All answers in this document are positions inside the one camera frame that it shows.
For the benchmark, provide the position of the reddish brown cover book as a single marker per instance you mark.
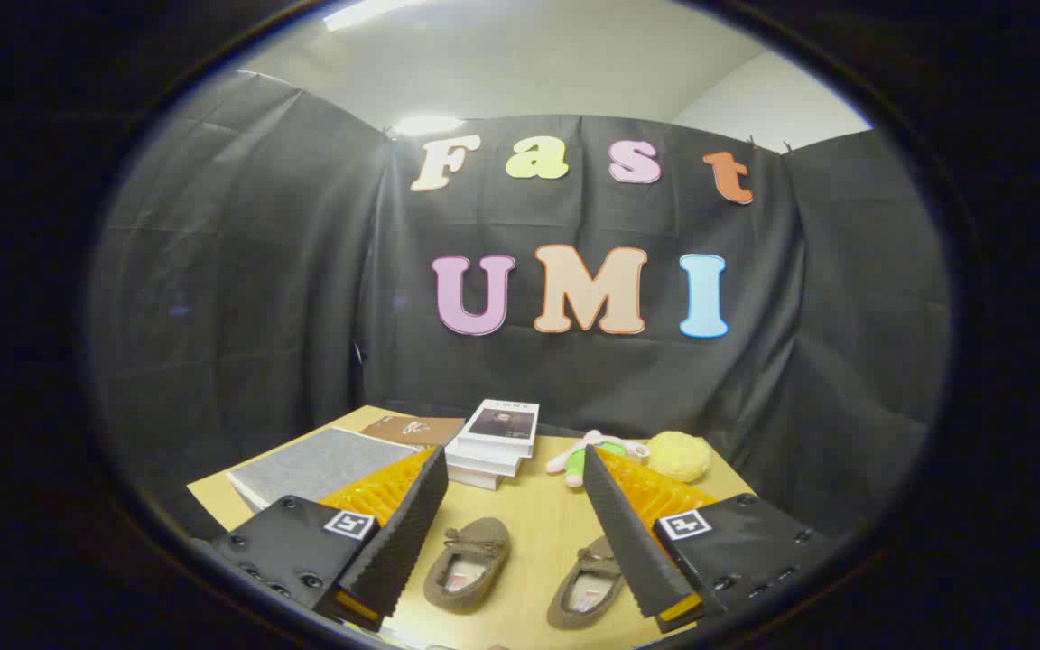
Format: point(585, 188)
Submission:
point(475, 478)

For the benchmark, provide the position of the white portrait cover book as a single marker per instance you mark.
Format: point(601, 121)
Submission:
point(502, 424)

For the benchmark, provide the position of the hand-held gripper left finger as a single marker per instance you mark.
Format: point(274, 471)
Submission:
point(403, 533)

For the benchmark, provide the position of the pink and green plush toy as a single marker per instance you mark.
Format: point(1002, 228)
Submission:
point(574, 460)

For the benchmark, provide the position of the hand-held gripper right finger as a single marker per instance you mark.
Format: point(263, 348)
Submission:
point(633, 542)

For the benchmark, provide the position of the brown fuzzy shoe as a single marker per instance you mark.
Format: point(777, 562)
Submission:
point(484, 542)
point(597, 561)

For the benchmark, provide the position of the grey fabric storage box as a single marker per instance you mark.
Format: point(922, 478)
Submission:
point(321, 465)

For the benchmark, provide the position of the yellow plush ball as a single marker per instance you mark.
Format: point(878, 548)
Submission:
point(678, 456)

